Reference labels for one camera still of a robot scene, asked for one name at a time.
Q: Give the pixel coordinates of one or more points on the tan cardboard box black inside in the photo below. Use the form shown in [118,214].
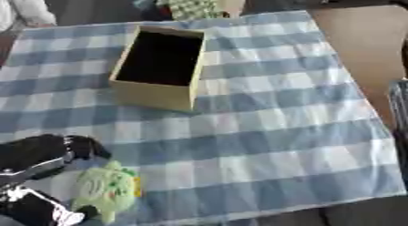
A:
[159,58]

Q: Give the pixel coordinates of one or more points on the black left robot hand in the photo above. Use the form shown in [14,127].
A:
[37,149]

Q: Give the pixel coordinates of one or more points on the person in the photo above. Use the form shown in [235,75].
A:
[21,8]

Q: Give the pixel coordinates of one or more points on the green white checked cloth bundle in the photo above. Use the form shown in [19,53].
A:
[191,5]

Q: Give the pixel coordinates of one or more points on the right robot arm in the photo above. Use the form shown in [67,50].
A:
[400,114]

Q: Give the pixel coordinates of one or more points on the light green soft toy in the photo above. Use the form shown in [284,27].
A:
[106,187]

